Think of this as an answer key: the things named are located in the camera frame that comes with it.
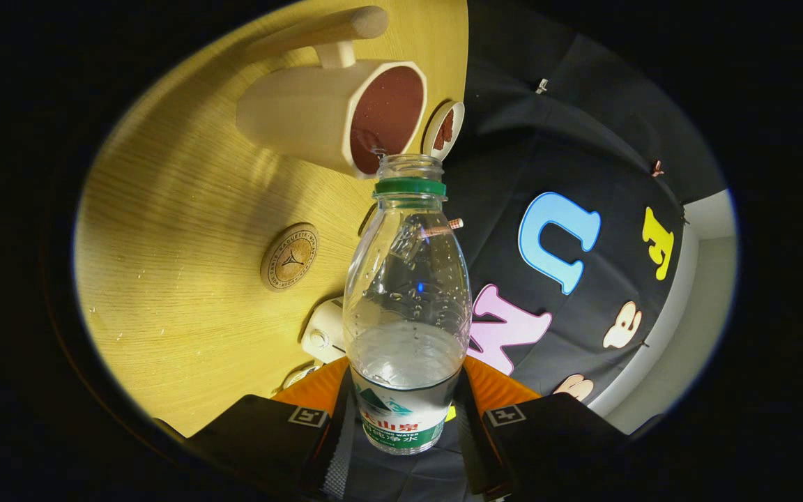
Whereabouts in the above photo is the wooden table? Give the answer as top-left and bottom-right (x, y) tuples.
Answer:
(74, 0), (471, 439)

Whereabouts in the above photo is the white oval plate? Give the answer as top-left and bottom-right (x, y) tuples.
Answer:
(421, 101), (466, 162)

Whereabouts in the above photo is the dark red sausage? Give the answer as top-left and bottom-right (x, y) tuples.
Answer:
(434, 110), (455, 151)

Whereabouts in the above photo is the clear plastic juice bottle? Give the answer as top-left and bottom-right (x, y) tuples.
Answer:
(343, 154), (473, 455)

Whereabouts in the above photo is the white toaster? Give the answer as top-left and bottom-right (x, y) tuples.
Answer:
(301, 296), (346, 365)

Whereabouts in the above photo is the white divided bean dish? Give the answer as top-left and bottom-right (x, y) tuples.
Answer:
(282, 363), (323, 390)

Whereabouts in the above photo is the black backdrop cloth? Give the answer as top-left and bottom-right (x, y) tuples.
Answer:
(332, 0), (726, 502)

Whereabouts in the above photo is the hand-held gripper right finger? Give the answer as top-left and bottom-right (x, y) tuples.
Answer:
(454, 356), (660, 500)

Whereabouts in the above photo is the round cork coaster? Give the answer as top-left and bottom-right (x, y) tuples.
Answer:
(260, 222), (319, 291)

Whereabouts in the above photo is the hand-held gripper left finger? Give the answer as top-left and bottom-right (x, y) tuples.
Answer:
(182, 357), (357, 500)

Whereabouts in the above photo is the beige cup with wooden handle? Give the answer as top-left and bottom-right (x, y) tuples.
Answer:
(236, 6), (428, 180)

